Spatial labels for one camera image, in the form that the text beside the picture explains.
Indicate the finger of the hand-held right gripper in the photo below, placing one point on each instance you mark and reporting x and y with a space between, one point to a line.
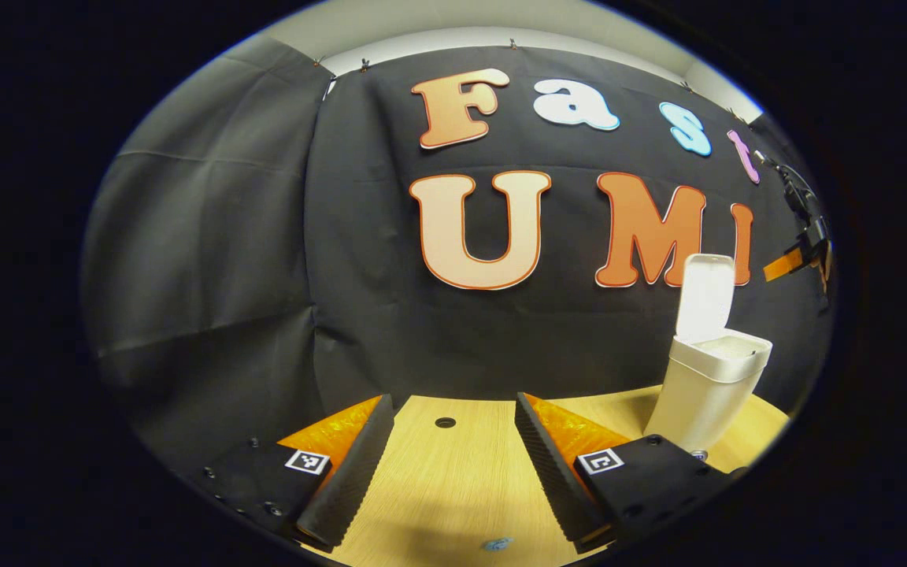
784 264

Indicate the wooden desktop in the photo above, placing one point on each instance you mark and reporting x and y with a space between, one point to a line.
453 488

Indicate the black round desk grommet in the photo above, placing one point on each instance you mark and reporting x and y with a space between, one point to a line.
446 422

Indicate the black backdrop cloth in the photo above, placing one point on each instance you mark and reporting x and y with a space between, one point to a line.
225 236

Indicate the white desktop garbage bin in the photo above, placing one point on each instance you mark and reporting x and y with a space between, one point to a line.
705 394

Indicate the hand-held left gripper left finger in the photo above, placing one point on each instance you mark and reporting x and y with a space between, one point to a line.
347 480

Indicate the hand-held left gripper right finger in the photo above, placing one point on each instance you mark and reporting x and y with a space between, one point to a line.
552 480

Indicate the blue paper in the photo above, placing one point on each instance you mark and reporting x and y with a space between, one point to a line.
497 543

